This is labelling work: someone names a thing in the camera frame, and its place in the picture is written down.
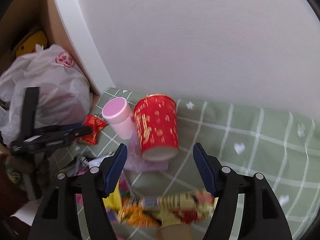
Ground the orange yellow snack bag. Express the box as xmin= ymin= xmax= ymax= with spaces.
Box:
xmin=103 ymin=187 xmax=217 ymax=228

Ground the yellow plush toy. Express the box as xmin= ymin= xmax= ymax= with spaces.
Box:
xmin=14 ymin=30 xmax=48 ymax=57

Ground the red black small wrapper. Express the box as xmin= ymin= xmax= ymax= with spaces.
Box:
xmin=77 ymin=114 xmax=108 ymax=145

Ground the white plastic trash bag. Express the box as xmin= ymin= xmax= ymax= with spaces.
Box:
xmin=1 ymin=44 xmax=91 ymax=145

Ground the pink plastic bottle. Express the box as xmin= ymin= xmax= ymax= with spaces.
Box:
xmin=102 ymin=97 xmax=136 ymax=140

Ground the green checked bed sheet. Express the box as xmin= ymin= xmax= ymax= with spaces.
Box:
xmin=49 ymin=87 xmax=320 ymax=240

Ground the wooden shelf unit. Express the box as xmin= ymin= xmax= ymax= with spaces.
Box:
xmin=1 ymin=0 xmax=114 ymax=95

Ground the red paper cup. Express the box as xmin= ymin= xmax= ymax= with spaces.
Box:
xmin=133 ymin=94 xmax=179 ymax=162

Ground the purple flat packet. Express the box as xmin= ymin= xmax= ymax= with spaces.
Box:
xmin=124 ymin=132 xmax=169 ymax=173

